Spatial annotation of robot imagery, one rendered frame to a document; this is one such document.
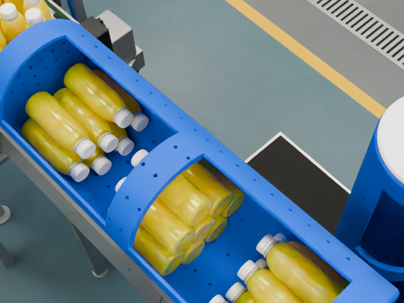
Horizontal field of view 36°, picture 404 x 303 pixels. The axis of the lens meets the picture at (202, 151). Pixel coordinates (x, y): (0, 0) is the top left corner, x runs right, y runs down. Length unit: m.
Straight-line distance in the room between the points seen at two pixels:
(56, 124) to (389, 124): 0.72
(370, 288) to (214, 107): 1.73
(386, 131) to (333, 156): 1.18
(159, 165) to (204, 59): 1.76
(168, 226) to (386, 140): 0.52
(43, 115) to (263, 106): 1.49
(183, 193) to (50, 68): 0.48
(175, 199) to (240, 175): 0.13
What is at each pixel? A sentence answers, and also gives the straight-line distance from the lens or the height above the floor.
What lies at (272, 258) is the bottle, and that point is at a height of 1.12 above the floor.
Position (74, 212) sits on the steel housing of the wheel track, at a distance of 1.49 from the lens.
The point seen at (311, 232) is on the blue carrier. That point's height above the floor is 1.21.
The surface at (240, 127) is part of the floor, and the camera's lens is 2.62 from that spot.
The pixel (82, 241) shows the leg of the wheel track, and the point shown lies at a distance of 2.05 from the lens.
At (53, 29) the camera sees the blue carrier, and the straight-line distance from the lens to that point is 1.35.
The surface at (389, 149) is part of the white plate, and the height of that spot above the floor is 1.04.
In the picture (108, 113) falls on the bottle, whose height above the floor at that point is 1.11.
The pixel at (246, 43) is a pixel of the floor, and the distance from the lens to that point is 2.90.
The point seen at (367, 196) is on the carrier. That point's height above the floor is 0.87.
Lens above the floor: 2.19
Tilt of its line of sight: 59 degrees down
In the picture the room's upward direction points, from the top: 3 degrees counter-clockwise
